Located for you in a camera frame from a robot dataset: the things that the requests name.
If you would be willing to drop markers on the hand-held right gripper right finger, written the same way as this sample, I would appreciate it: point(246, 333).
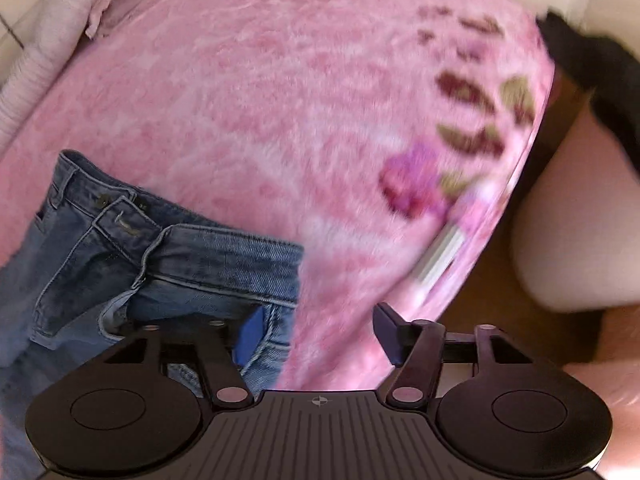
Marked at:
point(386, 331)

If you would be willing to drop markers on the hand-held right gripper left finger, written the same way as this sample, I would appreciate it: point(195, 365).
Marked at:
point(253, 329)

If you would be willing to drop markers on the blue denim jeans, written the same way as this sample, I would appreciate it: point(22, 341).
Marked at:
point(125, 265)

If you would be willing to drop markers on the white blanket label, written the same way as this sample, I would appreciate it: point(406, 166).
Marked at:
point(440, 256)

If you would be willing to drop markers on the pink floral fleece blanket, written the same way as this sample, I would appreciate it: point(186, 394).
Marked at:
point(250, 110)

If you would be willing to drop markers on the black cloth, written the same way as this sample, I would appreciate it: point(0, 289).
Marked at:
point(595, 65)

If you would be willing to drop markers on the lilac striped quilt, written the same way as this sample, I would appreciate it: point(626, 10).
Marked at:
point(45, 45)

